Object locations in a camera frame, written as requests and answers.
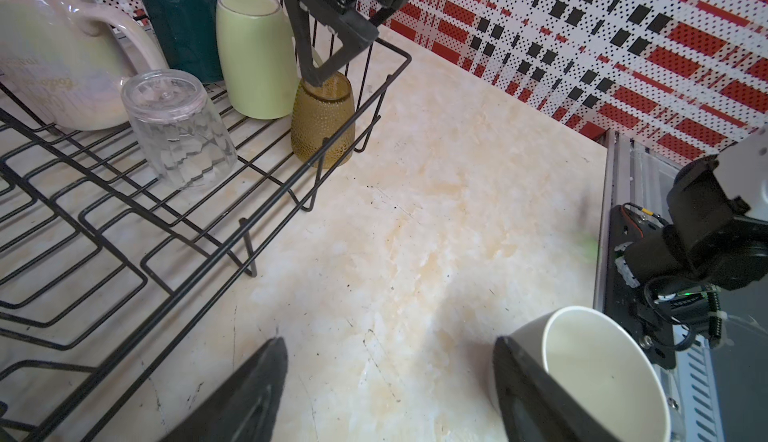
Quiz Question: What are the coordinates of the purple iridescent mug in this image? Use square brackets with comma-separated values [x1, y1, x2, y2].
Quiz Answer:
[1, 0, 167, 131]

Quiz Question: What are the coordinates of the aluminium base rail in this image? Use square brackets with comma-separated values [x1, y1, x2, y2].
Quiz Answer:
[594, 131, 749, 441]

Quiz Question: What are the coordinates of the black wire dish rack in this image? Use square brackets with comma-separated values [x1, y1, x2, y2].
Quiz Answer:
[0, 0, 414, 442]

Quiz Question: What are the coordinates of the light green mug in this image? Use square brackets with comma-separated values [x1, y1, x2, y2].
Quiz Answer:
[216, 0, 299, 120]

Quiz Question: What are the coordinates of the dark green mug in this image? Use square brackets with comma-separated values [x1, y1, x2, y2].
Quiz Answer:
[142, 0, 223, 84]

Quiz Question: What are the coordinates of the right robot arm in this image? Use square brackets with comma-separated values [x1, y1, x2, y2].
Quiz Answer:
[285, 0, 767, 341]

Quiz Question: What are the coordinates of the amber glass cup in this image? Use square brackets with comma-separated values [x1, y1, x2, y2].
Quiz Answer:
[291, 72, 355, 162]

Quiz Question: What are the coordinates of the clear glass cup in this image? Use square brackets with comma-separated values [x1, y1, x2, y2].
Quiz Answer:
[121, 69, 237, 190]

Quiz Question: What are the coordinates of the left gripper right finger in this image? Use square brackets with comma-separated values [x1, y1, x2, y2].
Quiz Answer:
[491, 336, 616, 441]

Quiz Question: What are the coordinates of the white grey-handled mug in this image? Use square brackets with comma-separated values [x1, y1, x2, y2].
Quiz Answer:
[506, 306, 671, 441]

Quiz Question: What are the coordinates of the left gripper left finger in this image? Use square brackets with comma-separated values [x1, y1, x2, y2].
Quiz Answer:
[164, 337, 288, 441]

